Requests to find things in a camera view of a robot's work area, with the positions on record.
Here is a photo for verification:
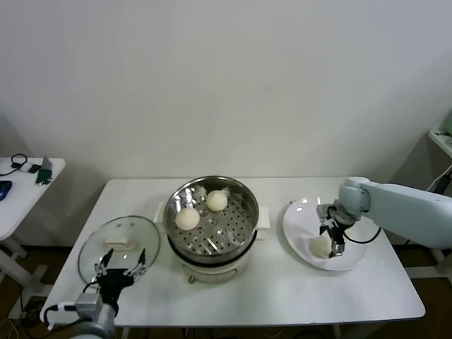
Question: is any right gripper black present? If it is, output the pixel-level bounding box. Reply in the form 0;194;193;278
319;209;353;258

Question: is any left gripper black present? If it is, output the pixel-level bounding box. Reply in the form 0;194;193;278
94;248;148;308

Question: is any white steamed baozi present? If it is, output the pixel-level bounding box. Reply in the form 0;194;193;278
308;235;335;259
206;189;229;213
175;207;201;231

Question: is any glass pot lid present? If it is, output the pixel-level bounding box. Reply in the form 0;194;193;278
78;215;162;287

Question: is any stainless steel steamer basket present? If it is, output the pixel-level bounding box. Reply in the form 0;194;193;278
154;175;271;265

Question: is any white round plate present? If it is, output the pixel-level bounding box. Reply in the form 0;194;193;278
282;197;368;272

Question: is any white electric pot base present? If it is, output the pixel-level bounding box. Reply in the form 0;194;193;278
160;225;270;285

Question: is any white side table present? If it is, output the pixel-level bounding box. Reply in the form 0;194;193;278
0;157;67;294

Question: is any green object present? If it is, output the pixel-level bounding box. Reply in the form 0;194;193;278
35;168;54;186

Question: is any pale green appliance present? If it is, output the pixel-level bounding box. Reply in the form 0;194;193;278
441;109;452;137

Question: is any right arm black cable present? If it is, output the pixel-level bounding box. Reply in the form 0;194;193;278
344;227;383;245

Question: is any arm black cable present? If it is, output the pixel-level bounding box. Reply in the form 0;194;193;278
41;284;99;331
344;227;383;245

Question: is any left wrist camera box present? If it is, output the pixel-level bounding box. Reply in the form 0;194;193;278
75;292;103;319

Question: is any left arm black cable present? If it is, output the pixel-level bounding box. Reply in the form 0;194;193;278
41;284;99;331

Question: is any white hanging cable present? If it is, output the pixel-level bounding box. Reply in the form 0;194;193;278
427;169;448;191

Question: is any black power adapter with cable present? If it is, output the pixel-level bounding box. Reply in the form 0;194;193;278
432;174;452;196

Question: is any black looped cable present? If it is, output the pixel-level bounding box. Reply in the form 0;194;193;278
0;153;29;177

